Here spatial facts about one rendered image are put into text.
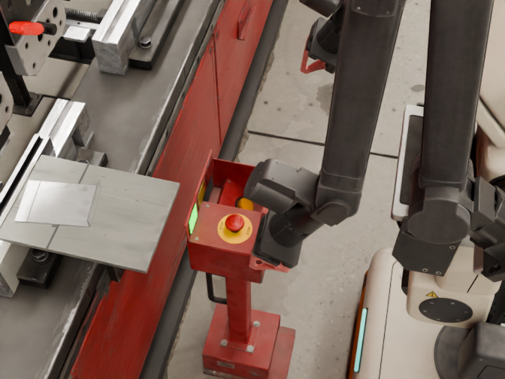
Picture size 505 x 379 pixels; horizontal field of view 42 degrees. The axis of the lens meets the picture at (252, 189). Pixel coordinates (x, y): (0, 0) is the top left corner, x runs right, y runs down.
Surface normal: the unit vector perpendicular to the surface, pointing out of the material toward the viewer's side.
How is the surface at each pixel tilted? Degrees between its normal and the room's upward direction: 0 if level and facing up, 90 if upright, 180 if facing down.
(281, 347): 0
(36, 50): 90
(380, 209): 0
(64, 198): 0
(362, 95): 90
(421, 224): 90
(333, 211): 90
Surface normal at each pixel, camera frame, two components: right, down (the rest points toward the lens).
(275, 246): 0.44, -0.43
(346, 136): -0.28, 0.79
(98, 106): 0.00, -0.58
